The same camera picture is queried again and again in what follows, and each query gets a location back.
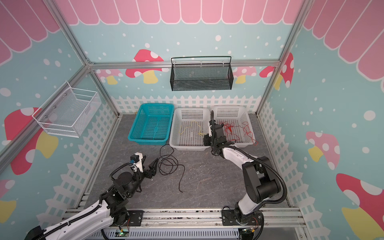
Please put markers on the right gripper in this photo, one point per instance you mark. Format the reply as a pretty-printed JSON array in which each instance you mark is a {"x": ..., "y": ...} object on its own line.
[{"x": 214, "y": 132}]

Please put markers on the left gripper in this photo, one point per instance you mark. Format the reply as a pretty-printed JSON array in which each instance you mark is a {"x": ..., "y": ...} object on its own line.
[{"x": 152, "y": 171}]

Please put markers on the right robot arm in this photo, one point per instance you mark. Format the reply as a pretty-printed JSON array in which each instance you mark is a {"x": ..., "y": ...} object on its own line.
[{"x": 263, "y": 184}]

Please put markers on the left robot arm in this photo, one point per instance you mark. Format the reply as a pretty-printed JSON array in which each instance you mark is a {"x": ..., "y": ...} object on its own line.
[{"x": 109, "y": 210}]

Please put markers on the middle white plastic basket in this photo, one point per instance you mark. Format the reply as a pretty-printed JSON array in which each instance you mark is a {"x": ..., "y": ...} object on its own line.
[{"x": 189, "y": 126}]

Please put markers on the white plastic basket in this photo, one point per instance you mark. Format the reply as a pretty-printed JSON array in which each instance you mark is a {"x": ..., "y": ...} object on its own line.
[
  {"x": 189, "y": 126},
  {"x": 237, "y": 125}
]

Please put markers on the right white plastic basket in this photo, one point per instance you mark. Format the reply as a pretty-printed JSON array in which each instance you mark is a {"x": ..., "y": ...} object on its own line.
[{"x": 237, "y": 125}]

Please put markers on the teal plastic basket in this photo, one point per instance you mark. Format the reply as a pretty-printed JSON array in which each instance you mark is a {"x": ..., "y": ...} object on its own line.
[{"x": 152, "y": 124}]

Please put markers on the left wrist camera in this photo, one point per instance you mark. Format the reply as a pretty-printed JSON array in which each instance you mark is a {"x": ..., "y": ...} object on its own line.
[{"x": 136, "y": 161}]

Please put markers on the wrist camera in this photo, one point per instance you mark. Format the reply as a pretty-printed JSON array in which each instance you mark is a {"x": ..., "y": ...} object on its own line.
[
  {"x": 211, "y": 129},
  {"x": 136, "y": 161}
]

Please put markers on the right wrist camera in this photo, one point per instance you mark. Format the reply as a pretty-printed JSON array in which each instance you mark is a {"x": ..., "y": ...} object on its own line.
[{"x": 211, "y": 129}]

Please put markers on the black wire mesh wall basket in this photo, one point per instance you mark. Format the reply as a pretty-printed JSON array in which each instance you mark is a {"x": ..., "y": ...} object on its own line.
[{"x": 206, "y": 73}]

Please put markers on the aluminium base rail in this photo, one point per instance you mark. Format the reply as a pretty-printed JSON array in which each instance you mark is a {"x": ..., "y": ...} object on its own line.
[{"x": 208, "y": 223}]

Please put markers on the white wire mesh wall basket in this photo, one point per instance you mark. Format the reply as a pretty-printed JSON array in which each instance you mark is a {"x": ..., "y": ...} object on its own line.
[{"x": 68, "y": 111}]

